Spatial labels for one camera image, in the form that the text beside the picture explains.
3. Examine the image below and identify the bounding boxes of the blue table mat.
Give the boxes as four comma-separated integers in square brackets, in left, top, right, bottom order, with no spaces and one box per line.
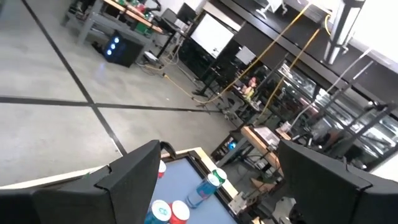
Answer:
[149,157,240,224]

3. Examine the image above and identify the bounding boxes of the grey workbench wooden top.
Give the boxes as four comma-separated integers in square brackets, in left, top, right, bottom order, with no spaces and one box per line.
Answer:
[62,0,165,44]

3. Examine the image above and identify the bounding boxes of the black strap loop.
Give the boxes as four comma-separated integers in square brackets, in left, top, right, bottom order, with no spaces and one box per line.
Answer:
[160,141,177,158]

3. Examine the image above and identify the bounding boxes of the black monitor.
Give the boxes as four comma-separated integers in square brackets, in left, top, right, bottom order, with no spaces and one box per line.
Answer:
[177,2,197,24]

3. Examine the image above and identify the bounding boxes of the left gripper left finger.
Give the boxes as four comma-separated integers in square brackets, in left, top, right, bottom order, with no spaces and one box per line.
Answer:
[0,139,162,224]

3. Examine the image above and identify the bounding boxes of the wooden top side table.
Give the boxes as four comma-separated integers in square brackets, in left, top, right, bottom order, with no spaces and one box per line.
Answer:
[214,124,290,175]

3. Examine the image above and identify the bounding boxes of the yellow hanging cable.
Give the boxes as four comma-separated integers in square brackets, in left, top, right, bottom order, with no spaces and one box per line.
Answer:
[163,2,312,105]
[259,14,330,118]

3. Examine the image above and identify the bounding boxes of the black metal table frame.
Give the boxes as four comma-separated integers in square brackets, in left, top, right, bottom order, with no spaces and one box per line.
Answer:
[161,149,249,224]

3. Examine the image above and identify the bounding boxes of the black computer blue lights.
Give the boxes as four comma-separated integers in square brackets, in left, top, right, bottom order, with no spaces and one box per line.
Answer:
[102,29,144,68]

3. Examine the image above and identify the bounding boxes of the grey metal bracket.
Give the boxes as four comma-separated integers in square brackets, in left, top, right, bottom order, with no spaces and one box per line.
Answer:
[228,191,248,215]

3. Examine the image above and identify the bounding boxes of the grey round pillar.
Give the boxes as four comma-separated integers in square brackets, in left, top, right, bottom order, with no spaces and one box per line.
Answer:
[323,0,365,65]

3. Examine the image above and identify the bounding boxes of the green Sprite can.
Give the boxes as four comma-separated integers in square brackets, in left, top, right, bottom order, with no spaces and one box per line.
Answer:
[211,167,228,187]

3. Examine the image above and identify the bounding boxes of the white screen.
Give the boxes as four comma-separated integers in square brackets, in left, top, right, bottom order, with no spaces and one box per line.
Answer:
[190,12,234,58]

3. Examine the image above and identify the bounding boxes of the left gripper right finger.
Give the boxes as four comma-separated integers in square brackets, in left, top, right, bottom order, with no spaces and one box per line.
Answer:
[277,139,398,224]

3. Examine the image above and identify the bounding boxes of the blue silver Red Bull can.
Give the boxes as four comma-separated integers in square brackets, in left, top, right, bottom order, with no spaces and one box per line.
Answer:
[185,173,221,208]
[143,199,172,224]

